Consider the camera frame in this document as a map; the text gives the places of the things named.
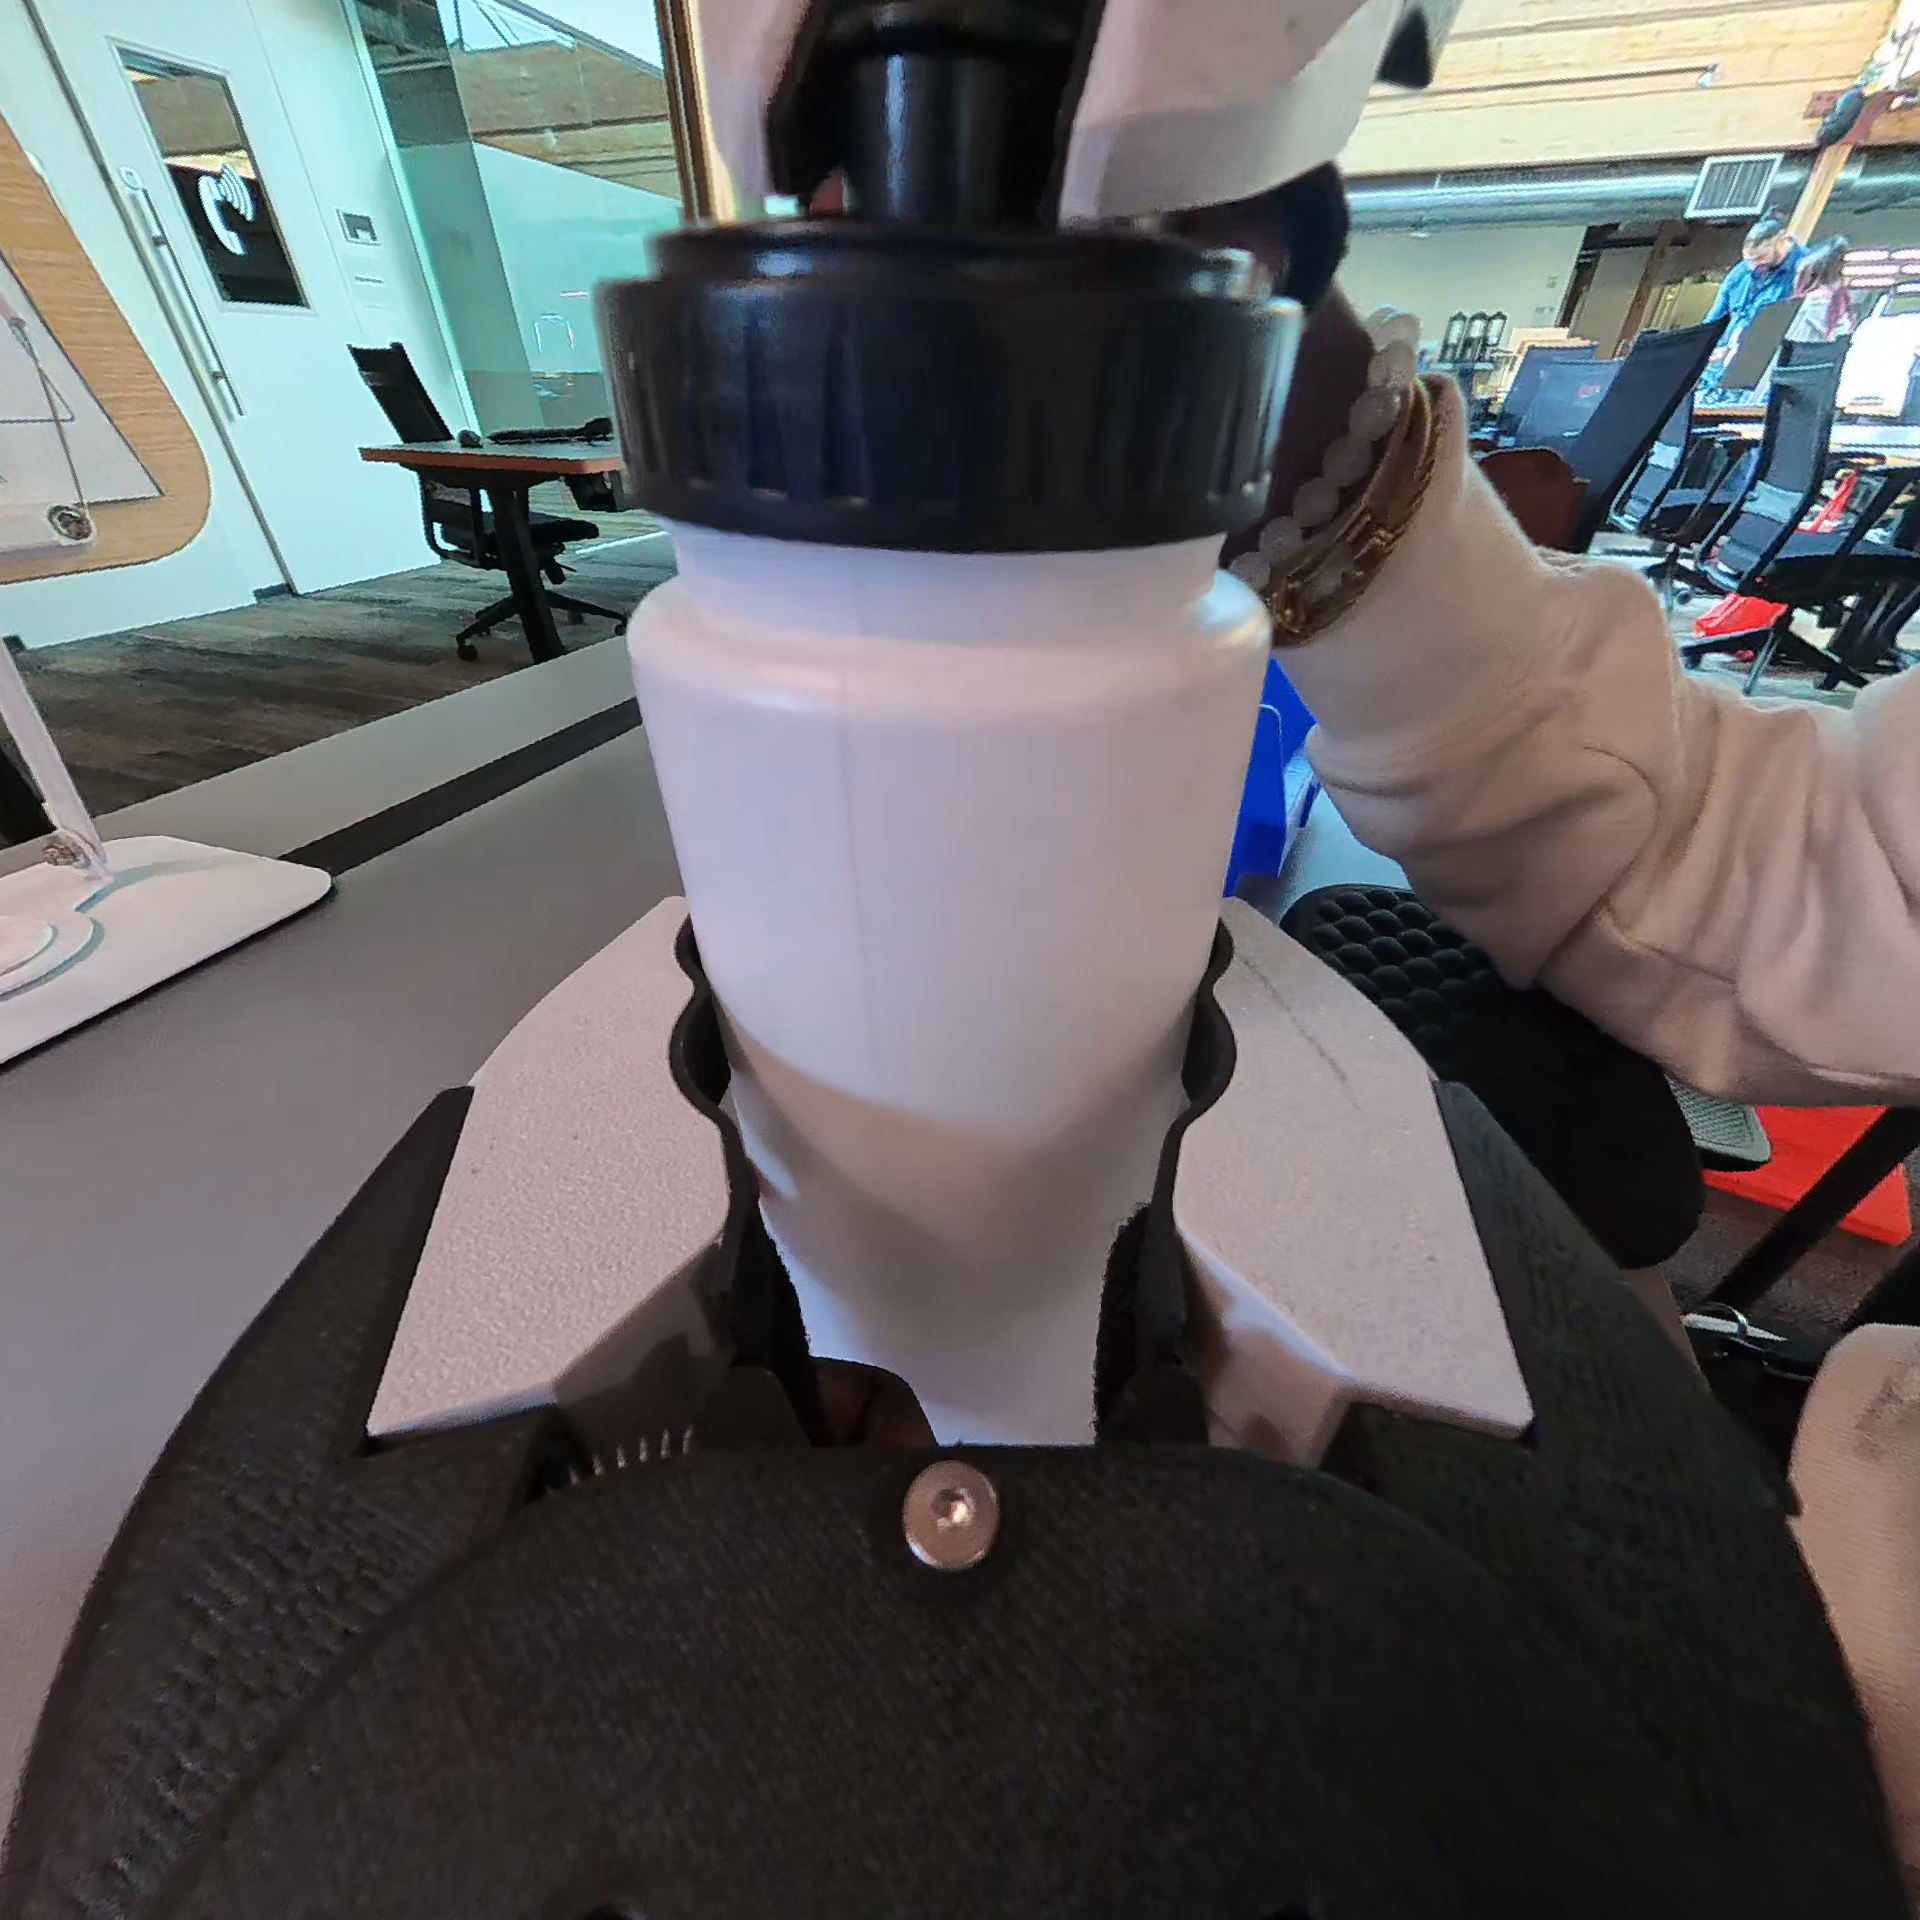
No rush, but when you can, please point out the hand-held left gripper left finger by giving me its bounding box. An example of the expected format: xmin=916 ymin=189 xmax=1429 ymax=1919
xmin=367 ymin=896 xmax=751 ymax=1443

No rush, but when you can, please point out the black mesh chair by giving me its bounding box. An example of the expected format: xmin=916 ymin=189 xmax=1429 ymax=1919
xmin=1283 ymin=884 xmax=1772 ymax=1279

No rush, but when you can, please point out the white door with window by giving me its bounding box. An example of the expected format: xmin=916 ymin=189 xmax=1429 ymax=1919
xmin=30 ymin=0 xmax=376 ymax=601

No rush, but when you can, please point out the grey wall vent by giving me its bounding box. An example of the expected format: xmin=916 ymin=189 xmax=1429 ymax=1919
xmin=1680 ymin=151 xmax=1787 ymax=225

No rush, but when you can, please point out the gold bracelet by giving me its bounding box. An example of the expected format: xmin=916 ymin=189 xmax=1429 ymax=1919
xmin=1259 ymin=372 xmax=1449 ymax=650

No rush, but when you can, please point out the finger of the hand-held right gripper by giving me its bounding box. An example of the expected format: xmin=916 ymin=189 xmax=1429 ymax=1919
xmin=702 ymin=0 xmax=847 ymax=225
xmin=1055 ymin=0 xmax=1470 ymax=212

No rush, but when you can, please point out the wooden instruction board stand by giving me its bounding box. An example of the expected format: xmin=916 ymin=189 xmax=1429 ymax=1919
xmin=0 ymin=113 xmax=335 ymax=1071

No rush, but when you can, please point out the white bead bracelet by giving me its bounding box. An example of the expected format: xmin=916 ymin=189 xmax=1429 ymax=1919
xmin=1222 ymin=307 xmax=1423 ymax=594

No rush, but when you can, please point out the wooden desk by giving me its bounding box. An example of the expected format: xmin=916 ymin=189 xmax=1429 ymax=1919
xmin=358 ymin=435 xmax=629 ymax=664

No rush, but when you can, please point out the person's left hand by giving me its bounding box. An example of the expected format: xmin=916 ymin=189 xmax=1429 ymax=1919
xmin=815 ymin=1357 xmax=935 ymax=1449

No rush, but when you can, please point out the person's right hand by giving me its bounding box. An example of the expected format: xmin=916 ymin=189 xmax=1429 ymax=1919
xmin=1177 ymin=157 xmax=1419 ymax=500

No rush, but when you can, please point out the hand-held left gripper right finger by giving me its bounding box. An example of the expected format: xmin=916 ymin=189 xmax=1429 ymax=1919
xmin=1161 ymin=896 xmax=1536 ymax=1466

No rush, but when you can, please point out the person's right forearm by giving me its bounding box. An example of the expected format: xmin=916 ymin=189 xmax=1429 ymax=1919
xmin=1276 ymin=421 xmax=1920 ymax=1114

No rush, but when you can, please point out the blue plastic bin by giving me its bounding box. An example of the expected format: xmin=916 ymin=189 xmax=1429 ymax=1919
xmin=1222 ymin=661 xmax=1325 ymax=903

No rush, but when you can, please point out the black bottle lid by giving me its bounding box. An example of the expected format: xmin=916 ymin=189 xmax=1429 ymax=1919
xmin=595 ymin=0 xmax=1308 ymax=553

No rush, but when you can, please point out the white plastic bottle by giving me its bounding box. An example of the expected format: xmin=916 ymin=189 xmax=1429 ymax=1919
xmin=625 ymin=517 xmax=1273 ymax=1449

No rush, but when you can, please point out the black office chair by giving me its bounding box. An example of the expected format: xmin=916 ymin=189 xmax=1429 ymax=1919
xmin=1680 ymin=336 xmax=1920 ymax=692
xmin=1559 ymin=319 xmax=1729 ymax=553
xmin=348 ymin=344 xmax=629 ymax=664

